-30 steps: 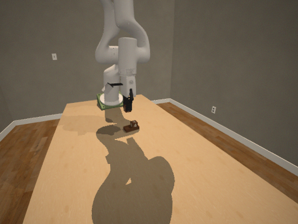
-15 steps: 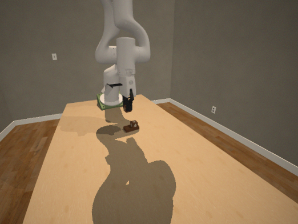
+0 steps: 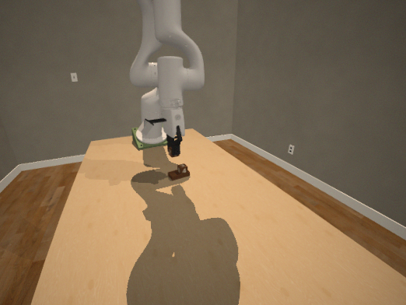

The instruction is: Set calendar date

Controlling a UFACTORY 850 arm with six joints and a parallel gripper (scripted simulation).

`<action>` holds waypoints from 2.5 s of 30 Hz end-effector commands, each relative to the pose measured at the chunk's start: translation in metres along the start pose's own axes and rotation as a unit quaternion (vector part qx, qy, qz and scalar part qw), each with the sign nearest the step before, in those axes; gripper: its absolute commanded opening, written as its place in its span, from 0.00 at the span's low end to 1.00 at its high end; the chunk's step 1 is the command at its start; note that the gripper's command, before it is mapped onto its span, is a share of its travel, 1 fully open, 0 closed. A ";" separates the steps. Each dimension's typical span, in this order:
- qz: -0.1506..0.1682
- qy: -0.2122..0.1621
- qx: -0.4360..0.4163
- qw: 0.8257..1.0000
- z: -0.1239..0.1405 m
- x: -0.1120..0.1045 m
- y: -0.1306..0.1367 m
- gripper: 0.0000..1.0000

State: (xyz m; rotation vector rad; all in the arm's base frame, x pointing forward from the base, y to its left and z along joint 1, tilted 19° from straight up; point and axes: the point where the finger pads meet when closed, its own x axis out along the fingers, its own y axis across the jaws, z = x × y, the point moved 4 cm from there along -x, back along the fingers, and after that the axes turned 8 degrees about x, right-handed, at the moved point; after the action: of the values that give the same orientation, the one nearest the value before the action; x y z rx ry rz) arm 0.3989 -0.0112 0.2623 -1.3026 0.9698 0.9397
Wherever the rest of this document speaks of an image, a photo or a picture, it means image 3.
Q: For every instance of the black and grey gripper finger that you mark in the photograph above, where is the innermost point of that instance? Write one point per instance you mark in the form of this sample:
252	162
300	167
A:
169	141
176	144

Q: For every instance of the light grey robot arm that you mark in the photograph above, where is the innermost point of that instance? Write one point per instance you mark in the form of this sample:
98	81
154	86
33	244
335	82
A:
168	73

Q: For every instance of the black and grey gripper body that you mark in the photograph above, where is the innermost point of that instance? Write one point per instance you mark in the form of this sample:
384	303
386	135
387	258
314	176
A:
174	117

